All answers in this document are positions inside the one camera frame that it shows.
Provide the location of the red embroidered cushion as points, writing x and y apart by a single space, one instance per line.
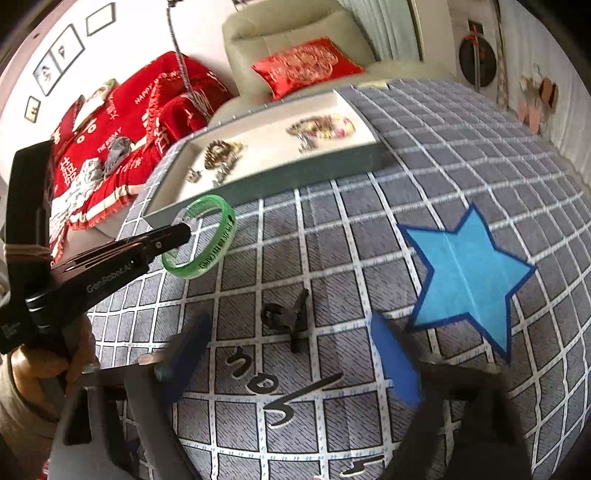
309 67

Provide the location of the grey checked tablecloth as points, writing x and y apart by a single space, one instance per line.
346 230

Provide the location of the person's left forearm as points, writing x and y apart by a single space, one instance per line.
23 408

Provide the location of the yellow paper note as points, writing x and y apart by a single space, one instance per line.
373 85

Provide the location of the green translucent bangle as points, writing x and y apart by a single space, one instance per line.
222 240

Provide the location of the white sofa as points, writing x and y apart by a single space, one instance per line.
101 228

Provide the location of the blue paper star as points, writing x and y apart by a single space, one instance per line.
461 277

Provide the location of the hanging wall ornaments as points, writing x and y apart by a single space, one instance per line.
540 99

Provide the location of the grey jewelry tray beige lining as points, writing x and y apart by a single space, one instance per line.
277 180

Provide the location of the silver rhinestone brooch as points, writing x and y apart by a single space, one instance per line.
308 144

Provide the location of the black round wall disc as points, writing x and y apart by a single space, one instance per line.
478 60

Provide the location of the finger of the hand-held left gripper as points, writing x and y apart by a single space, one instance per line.
166 237

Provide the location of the black picture frame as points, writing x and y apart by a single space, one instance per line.
47 74
100 18
32 110
67 48

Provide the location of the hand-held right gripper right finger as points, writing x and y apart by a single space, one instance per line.
397 364

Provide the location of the red printed blanket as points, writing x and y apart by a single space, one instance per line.
138 106

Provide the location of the person's left hand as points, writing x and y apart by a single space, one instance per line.
81 350

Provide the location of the pale pleated curtain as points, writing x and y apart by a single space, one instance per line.
383 27

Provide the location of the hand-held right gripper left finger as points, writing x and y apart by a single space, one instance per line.
184 357

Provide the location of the grey knit cloth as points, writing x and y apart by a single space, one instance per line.
113 154

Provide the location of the small silver earrings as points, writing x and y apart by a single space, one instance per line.
194 175

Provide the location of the red satin pillow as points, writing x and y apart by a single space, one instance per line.
182 117

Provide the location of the light green armchair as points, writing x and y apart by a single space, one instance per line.
286 27

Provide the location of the white green pillow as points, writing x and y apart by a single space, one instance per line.
94 104

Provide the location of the silver hair clip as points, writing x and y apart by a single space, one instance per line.
225 174

